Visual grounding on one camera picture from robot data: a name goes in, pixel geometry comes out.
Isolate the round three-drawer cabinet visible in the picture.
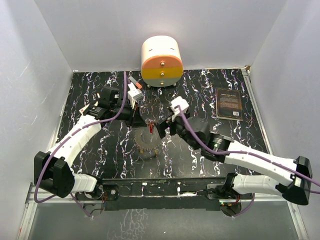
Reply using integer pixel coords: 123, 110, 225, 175
141, 35, 184, 88

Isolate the orange capped glue pen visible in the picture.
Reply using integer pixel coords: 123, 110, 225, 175
128, 76, 143, 90

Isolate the red key tag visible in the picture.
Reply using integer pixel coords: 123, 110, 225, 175
146, 119, 155, 134

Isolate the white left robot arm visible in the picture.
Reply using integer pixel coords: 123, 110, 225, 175
34, 83, 146, 200

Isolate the black disc with keyrings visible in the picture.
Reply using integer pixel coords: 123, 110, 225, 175
134, 127, 162, 151

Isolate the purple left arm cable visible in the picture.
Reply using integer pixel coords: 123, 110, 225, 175
33, 71, 131, 218

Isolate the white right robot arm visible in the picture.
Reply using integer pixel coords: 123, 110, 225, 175
155, 116, 312, 206

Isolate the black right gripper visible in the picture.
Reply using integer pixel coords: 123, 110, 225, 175
154, 111, 200, 150

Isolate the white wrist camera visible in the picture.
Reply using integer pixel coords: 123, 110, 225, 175
169, 96, 189, 118
127, 82, 143, 107

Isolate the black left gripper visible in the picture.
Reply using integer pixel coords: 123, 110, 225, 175
110, 100, 148, 129

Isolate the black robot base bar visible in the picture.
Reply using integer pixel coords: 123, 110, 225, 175
75, 177, 253, 216

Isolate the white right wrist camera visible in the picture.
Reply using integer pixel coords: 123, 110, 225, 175
169, 96, 189, 118

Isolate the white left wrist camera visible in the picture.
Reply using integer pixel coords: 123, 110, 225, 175
127, 82, 143, 107

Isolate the pale green staples box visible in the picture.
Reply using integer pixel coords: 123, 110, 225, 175
79, 101, 98, 115

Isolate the aluminium frame rail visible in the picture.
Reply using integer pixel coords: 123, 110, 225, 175
18, 187, 309, 240

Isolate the dark brown book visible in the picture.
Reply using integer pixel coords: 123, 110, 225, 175
215, 88, 244, 121

